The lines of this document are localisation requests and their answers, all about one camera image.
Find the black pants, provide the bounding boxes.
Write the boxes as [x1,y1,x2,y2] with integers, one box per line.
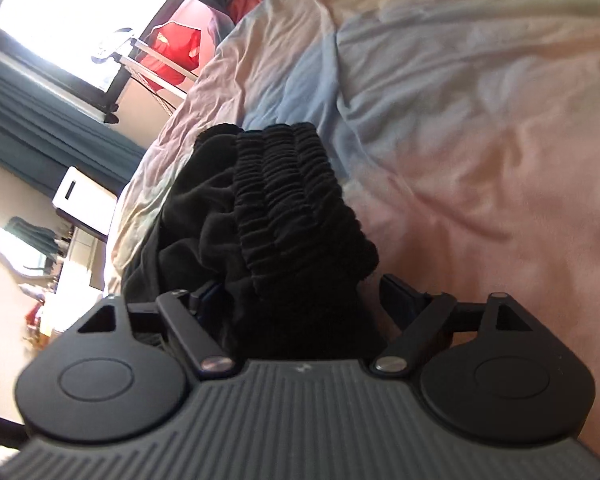
[122,122,384,361]

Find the white air purifier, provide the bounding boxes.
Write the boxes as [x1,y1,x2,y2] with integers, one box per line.
[52,167,118,242]

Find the pastel tie-dye bed sheet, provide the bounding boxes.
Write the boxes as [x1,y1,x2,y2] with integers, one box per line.
[105,0,600,454]

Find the white drying rack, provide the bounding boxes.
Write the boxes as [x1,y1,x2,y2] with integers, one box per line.
[92,27,199,103]

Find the teal curtain left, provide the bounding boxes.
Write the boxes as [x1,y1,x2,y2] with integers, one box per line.
[0,60,144,197]

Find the red garment on rack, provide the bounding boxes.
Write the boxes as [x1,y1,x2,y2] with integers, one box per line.
[137,22,201,87]

